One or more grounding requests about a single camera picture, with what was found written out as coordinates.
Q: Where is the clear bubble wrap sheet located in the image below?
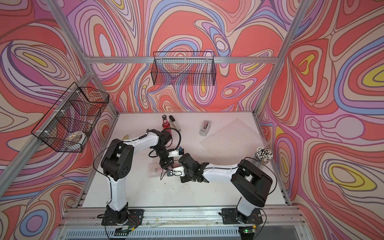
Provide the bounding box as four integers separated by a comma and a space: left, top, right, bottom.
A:
148, 162, 174, 179

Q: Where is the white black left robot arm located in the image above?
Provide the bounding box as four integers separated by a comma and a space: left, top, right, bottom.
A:
101, 130, 173, 214

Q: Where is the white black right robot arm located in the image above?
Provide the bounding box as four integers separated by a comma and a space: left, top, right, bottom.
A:
179, 154, 273, 217

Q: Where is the pink bottle near stapler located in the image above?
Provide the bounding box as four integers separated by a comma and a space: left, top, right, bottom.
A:
162, 115, 172, 133

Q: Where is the cup of pens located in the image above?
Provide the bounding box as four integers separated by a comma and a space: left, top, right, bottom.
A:
255, 147, 273, 164

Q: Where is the patterned bowl in basket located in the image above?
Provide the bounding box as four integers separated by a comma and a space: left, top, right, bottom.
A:
65, 131, 86, 149

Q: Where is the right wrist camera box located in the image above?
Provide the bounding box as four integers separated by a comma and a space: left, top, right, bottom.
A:
167, 167, 185, 177

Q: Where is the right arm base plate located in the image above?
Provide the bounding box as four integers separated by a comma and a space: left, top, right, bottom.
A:
219, 208, 263, 226

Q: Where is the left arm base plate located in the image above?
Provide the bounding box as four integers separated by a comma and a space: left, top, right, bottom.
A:
98, 209, 144, 227

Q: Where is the black wire basket back wall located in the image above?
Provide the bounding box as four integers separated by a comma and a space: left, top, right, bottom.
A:
151, 51, 217, 87

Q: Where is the black wire basket wall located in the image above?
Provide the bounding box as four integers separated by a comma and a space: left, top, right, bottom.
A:
151, 51, 217, 87
31, 83, 110, 153

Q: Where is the black wire basket left wall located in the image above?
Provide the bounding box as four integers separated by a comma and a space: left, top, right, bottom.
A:
31, 83, 110, 153

